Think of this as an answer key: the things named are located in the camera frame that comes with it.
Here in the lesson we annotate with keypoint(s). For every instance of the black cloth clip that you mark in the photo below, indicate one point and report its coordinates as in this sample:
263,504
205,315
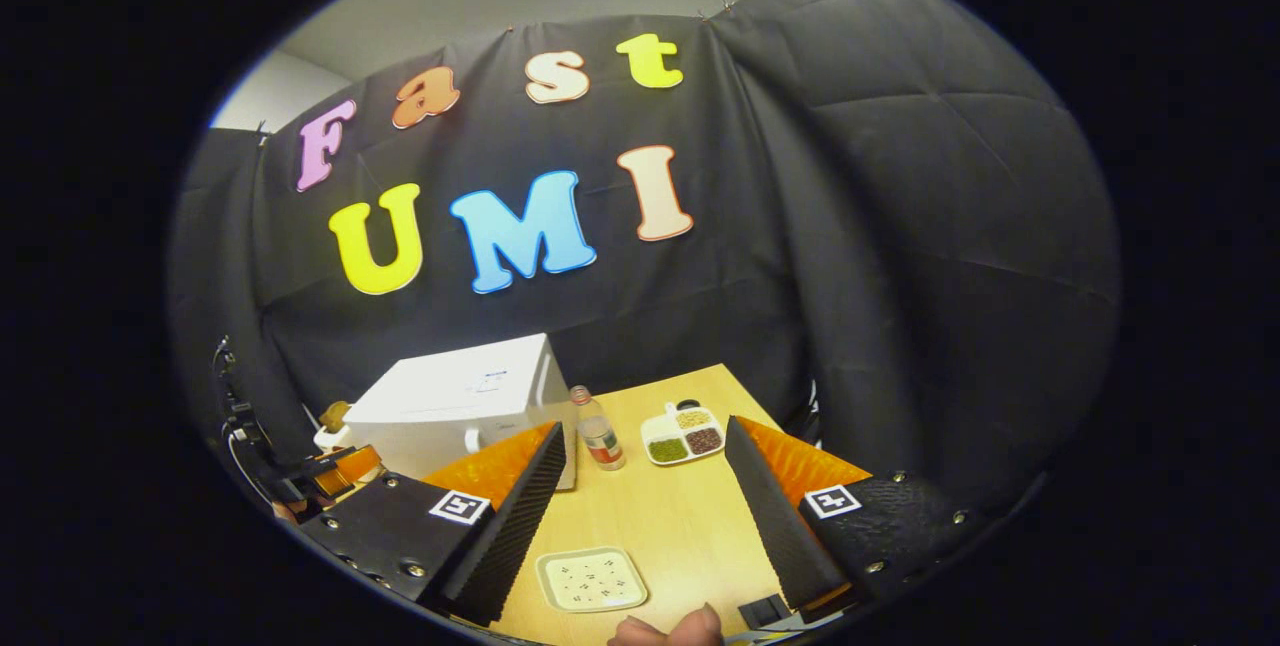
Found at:
261,132

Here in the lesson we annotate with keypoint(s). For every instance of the white divided bean dish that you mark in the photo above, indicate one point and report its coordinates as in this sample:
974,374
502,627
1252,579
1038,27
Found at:
682,436

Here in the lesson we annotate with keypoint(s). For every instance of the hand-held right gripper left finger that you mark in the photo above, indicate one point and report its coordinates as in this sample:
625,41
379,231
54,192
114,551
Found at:
515,536

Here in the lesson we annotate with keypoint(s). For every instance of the white toaster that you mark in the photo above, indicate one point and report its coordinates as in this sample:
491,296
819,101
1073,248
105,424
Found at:
328,438

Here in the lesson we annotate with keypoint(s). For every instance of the clear plastic bottle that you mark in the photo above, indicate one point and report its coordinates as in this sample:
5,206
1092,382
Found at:
600,436

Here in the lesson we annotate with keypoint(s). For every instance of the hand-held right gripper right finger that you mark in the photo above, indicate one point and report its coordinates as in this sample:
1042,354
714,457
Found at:
775,536

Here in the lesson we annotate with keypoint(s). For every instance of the pale square plate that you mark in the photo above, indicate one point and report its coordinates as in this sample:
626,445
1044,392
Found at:
592,579

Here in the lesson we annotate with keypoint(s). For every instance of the brown bread slice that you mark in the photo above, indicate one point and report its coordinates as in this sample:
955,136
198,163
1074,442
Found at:
335,414

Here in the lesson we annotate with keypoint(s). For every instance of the white microwave oven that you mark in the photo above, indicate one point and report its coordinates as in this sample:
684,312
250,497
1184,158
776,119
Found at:
460,391

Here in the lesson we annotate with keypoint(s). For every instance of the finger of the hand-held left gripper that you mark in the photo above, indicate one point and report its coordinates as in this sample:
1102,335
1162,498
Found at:
350,468

